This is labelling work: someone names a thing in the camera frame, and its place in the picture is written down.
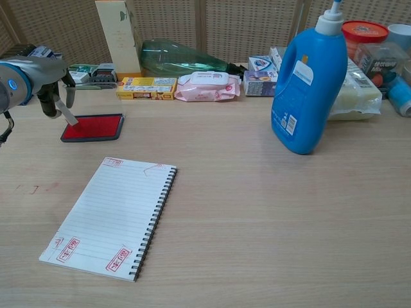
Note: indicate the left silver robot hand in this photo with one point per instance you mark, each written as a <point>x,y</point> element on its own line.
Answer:
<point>48,72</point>

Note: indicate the white and red stamp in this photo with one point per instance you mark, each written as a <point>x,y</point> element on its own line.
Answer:
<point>68,114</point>

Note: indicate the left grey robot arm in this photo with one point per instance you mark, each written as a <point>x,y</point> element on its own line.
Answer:
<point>13,83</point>

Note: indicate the white lined spiral notebook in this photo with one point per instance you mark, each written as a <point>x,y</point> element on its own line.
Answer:
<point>109,218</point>

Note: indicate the blue white toothpaste box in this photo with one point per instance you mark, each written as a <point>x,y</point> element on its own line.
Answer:
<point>45,52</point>

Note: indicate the small white box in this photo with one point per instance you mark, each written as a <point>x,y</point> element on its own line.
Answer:
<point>80,76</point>

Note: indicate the green white packet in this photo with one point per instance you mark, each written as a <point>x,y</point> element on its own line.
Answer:
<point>82,67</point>

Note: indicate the red ink pad clear lid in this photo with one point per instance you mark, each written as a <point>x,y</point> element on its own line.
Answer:
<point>96,127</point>

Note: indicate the tall beige yellow box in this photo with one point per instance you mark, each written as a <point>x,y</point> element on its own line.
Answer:
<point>117,35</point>

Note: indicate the flat yellow box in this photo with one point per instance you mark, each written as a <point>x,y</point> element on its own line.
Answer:
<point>146,88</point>

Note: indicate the green plastic bottle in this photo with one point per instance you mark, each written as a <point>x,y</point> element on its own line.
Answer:
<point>173,57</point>

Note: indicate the pink wet wipes pack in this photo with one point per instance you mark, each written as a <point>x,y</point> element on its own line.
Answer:
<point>208,86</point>

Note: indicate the wooden woven folding screen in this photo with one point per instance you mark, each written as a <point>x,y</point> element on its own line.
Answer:
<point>224,25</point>

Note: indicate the small purple soap box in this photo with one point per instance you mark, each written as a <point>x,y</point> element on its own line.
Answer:
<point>260,84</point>

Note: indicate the white blue soap box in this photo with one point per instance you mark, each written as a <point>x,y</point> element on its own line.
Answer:
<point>261,63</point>

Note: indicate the multicolour tissue pack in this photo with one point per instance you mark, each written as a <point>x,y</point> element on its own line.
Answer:
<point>275,57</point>

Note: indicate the blue detergent pump bottle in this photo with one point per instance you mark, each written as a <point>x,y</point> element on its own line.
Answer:
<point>305,96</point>

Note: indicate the clear pack of sponges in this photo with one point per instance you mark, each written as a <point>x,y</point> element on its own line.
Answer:
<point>356,96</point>

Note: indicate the orange lid jar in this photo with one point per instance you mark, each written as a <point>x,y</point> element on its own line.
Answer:
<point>364,30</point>

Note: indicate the clear plastic snack box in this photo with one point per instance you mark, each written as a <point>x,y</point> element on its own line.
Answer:
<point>382,64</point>

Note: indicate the blue tube can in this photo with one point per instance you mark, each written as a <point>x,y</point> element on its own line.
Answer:
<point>401,96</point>

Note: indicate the light blue mug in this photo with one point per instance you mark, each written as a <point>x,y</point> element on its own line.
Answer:
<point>400,35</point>

